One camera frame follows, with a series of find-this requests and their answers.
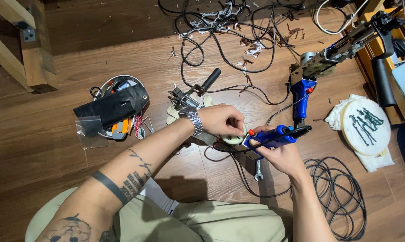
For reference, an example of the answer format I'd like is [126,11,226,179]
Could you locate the wooden frame leg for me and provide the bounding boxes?
[0,0,58,93]

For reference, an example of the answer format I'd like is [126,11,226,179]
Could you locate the tangled black cables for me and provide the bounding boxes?
[158,0,325,105]

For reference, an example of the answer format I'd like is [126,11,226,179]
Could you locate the metal tufting head black grip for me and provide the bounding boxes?
[167,68,222,111]

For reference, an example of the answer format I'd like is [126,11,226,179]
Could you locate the coiled black cable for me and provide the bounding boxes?
[290,156,368,241]

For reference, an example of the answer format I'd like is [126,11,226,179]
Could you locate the silver metal wristwatch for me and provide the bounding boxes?
[178,106,205,136]

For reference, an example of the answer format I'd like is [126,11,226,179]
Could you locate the embroidery hoop with white cloth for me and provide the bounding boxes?
[325,94,395,173]

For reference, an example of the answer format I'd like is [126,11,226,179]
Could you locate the black flat pouch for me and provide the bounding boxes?
[73,83,150,130]

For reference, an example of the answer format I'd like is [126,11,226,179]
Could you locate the person's left hand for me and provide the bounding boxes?
[199,104,246,136]

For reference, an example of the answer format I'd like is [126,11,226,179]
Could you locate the white sock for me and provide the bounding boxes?
[139,177,180,216]

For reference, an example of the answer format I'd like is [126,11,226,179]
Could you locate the white cable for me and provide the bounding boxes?
[315,0,362,36]

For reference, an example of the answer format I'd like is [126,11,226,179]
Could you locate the blue tufting gun white gear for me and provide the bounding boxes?
[213,124,313,161]

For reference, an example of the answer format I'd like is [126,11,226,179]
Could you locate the person's right hand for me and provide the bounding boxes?
[249,125,306,179]

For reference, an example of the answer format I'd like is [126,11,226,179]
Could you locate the round metal tin of tools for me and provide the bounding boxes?
[91,74,146,140]

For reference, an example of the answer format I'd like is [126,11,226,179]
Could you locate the silver open-end wrench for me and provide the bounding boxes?
[254,159,264,182]

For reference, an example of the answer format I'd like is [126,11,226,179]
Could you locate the yellow wooden stand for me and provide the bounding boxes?
[350,0,405,125]

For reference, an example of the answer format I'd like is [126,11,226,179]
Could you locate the clear plastic bag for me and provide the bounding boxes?
[75,116,109,150]

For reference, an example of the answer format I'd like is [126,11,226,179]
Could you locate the blue tufting gun black handle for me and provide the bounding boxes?
[288,0,405,129]

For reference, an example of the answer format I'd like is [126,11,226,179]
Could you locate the person's beige trousers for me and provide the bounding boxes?
[24,186,288,242]

